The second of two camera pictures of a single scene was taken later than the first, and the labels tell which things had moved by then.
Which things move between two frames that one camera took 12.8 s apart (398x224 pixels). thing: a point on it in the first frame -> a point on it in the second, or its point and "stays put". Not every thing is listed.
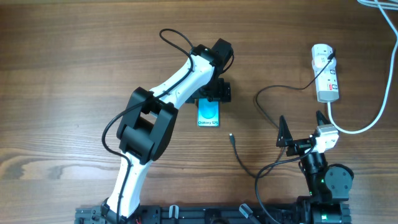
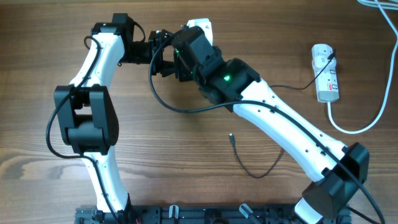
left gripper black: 222,92 -> 157,57
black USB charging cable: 283,150 stays put
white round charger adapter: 320,61 stays put
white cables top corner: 382,4 stays put
